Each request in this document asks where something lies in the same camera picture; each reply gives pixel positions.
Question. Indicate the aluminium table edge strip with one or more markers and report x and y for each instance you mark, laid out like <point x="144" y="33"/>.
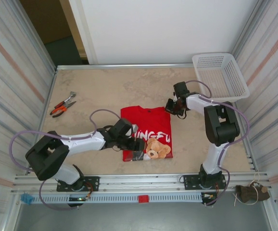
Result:
<point x="134" y="66"/>

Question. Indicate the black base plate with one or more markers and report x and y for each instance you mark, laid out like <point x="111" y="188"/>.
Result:
<point x="189" y="183"/>
<point x="93" y="184"/>

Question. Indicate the small red block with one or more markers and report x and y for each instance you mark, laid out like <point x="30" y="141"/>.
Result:
<point x="143" y="199"/>

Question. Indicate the white perforated plastic basket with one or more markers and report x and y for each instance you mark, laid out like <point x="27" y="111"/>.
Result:
<point x="220" y="79"/>

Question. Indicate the small black electronics board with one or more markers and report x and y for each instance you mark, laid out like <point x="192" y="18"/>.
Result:
<point x="207" y="197"/>
<point x="76" y="199"/>

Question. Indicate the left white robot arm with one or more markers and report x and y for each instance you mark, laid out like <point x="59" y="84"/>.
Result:
<point x="83" y="143"/>

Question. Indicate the blue tape piece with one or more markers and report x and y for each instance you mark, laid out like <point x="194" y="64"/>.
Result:
<point x="26" y="199"/>

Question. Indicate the brown cloth pouch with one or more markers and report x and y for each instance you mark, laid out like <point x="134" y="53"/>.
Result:
<point x="247" y="192"/>

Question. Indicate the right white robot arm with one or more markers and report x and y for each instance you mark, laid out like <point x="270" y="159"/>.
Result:
<point x="222" y="125"/>

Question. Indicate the tan wooden door frame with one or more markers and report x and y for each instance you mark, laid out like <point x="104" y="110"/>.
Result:
<point x="72" y="24"/>

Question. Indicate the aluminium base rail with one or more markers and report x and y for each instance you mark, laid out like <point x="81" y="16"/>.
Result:
<point x="141" y="180"/>

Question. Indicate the red t-shirt with bear print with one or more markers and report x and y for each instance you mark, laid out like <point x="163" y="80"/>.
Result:
<point x="143" y="115"/>

